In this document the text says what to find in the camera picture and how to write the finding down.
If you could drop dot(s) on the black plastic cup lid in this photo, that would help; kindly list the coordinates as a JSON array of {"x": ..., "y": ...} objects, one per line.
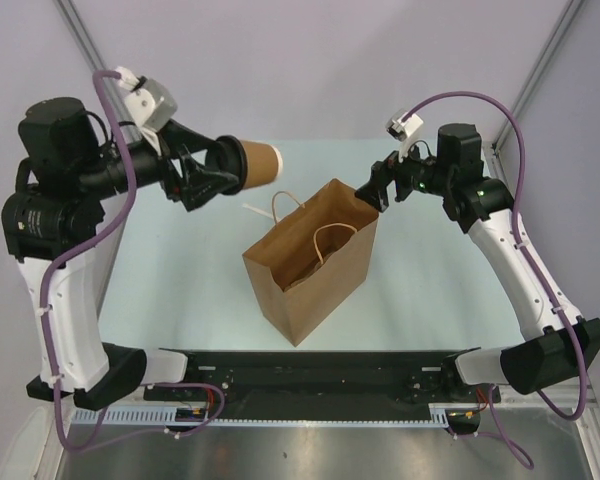
[{"x": 228, "y": 155}]

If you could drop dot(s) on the brown pulp cup carrier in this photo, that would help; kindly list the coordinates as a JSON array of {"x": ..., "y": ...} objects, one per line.
[{"x": 328, "y": 261}]

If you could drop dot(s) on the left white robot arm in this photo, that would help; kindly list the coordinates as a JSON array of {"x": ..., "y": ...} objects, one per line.
[{"x": 54, "y": 219}]

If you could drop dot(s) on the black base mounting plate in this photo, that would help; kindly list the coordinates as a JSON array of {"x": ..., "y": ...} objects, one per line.
[{"x": 381, "y": 387}]

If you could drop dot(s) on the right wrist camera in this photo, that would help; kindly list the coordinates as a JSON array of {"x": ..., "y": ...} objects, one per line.
[{"x": 406, "y": 129}]

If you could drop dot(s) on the white wrapped straw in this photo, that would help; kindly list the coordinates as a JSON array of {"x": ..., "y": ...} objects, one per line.
[{"x": 258, "y": 211}]

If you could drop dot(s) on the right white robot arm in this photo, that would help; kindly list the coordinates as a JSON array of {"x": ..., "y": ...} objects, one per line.
[{"x": 483, "y": 207}]

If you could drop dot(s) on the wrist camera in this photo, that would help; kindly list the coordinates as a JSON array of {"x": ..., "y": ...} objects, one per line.
[
  {"x": 148, "y": 102},
  {"x": 406, "y": 129}
]

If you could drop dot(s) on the brown paper coffee cup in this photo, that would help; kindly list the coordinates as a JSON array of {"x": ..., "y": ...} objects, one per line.
[{"x": 264, "y": 163}]

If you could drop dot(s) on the brown paper bag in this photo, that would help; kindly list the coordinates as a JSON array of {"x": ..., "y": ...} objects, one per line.
[{"x": 333, "y": 213}]

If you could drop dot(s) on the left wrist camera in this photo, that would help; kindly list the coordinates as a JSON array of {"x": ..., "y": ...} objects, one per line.
[{"x": 148, "y": 102}]

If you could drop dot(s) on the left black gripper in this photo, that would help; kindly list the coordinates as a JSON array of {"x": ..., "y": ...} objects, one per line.
[{"x": 199, "y": 188}]

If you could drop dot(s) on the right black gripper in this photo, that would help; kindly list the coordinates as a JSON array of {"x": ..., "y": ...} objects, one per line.
[{"x": 375, "y": 192}]

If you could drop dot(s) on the white slotted cable duct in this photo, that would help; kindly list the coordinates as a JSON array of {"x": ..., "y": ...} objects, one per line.
[{"x": 172, "y": 416}]

